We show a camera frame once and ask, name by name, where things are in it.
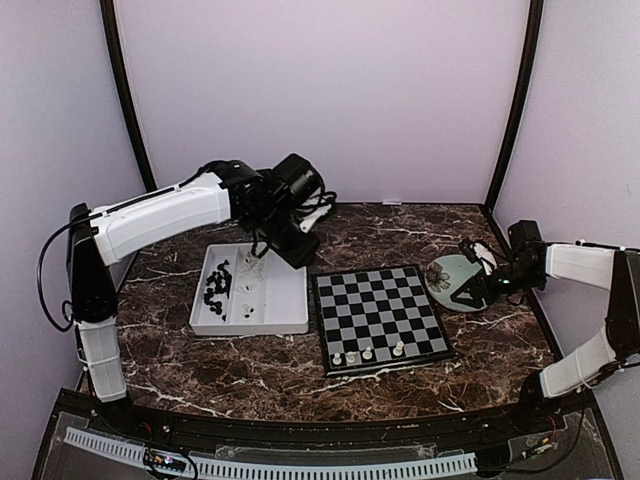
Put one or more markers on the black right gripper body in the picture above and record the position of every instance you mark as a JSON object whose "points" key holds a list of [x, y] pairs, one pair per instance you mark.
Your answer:
{"points": [[519, 281]]}

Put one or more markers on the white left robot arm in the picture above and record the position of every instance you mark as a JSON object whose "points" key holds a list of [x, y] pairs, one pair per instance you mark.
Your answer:
{"points": [[278, 206]]}

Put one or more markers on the black and grey chessboard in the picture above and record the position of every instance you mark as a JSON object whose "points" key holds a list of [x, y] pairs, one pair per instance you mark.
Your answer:
{"points": [[377, 308]]}

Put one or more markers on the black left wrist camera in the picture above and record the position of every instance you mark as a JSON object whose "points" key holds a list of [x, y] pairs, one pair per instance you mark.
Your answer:
{"points": [[299, 176]]}

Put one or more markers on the white chess pawn piece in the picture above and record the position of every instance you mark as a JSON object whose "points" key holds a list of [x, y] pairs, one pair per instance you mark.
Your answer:
{"points": [[367, 354]]}

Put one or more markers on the white plastic parts tray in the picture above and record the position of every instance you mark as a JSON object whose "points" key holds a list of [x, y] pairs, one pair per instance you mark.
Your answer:
{"points": [[285, 303]]}

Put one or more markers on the pile of white chess pieces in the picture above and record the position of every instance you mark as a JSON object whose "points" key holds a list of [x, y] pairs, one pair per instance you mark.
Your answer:
{"points": [[248, 291]]}

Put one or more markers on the black front rail base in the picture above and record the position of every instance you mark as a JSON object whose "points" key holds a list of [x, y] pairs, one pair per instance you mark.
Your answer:
{"points": [[174, 429]]}

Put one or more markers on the light blue flower plate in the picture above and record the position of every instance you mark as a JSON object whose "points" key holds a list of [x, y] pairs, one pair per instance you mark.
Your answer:
{"points": [[447, 282]]}

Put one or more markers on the white slotted cable duct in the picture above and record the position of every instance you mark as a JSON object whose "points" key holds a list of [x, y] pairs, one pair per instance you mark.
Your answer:
{"points": [[165, 464]]}

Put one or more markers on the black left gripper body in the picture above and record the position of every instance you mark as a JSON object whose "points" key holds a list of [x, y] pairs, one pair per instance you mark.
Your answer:
{"points": [[277, 228]]}

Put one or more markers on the white chess king piece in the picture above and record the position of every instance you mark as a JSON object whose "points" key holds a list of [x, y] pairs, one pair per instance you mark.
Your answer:
{"points": [[398, 349]]}

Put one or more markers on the white chess rook piece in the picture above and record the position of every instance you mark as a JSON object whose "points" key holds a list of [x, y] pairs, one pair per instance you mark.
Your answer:
{"points": [[351, 357]]}

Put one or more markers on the pile of black chess pieces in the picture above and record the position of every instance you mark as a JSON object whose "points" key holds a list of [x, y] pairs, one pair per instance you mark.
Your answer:
{"points": [[217, 290]]}

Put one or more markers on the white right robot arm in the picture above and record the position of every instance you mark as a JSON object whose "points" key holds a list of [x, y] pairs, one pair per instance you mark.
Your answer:
{"points": [[594, 304]]}

